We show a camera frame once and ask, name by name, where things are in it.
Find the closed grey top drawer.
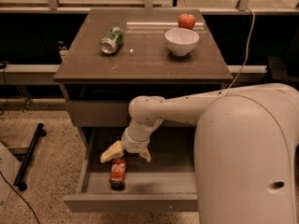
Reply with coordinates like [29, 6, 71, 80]
[64, 99, 200, 129]

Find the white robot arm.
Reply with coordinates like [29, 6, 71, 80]
[100, 83, 299, 224]

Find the red coke can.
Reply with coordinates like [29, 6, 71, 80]
[109, 158, 127, 190]

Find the red apple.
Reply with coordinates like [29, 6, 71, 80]
[178, 13, 195, 30]

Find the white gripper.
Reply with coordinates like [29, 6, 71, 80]
[100, 130, 151, 163]

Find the green soda can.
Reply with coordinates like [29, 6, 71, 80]
[100, 27, 123, 54]

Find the grey drawer cabinet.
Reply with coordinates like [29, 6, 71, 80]
[53, 8, 234, 213]

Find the black office chair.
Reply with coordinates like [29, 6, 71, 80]
[267, 28, 299, 88]

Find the white cable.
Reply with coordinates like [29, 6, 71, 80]
[225, 7, 256, 90]

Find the open grey middle drawer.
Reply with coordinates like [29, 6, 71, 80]
[64, 127, 197, 212]

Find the black wheeled stand base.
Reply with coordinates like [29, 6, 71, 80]
[8, 123, 47, 191]

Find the white ceramic bowl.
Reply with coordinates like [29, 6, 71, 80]
[164, 28, 199, 56]

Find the black floor cable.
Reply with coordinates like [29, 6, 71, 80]
[0, 170, 41, 224]

